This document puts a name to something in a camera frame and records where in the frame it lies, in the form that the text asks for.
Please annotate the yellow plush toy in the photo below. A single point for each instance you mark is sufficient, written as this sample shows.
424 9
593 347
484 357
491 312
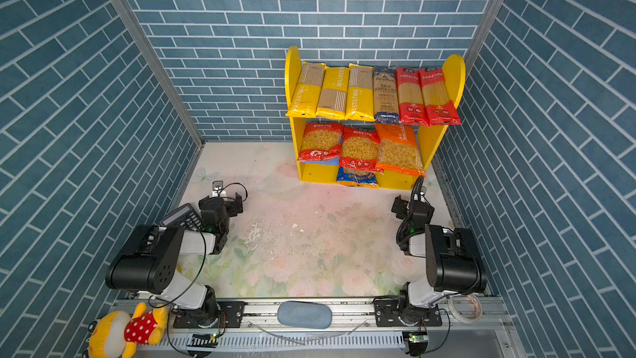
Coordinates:
119 334

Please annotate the grey blue oval pad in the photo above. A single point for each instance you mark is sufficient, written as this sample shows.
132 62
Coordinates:
298 314

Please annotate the blue clear spaghetti bag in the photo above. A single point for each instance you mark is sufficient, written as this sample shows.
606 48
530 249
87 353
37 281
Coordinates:
386 105

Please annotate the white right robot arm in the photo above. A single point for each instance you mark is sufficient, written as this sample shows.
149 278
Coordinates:
451 258

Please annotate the red macaroni bag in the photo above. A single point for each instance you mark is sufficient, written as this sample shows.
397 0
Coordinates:
321 142
360 150

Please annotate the clear tape roll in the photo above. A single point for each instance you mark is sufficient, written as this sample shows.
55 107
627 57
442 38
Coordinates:
467 310

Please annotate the orange pasta bag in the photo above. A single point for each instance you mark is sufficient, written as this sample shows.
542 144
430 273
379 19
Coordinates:
398 150

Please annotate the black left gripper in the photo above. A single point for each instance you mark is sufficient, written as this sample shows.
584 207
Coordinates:
231 205

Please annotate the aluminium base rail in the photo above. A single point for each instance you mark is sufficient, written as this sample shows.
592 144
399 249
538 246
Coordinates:
252 327

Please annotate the red yellow spaghetti bag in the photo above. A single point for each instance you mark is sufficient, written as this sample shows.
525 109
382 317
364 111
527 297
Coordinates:
439 108
410 102

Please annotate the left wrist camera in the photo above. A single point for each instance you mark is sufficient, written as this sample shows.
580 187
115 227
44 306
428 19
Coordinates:
218 189

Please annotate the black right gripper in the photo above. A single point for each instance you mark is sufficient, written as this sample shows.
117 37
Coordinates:
404 205

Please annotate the black calculator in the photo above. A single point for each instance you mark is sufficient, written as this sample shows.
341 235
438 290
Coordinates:
185 217

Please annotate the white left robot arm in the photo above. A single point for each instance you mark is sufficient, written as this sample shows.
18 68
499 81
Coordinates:
148 260

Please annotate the blue orecchiette pasta bag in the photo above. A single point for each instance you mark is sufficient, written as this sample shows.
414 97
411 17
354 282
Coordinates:
356 178

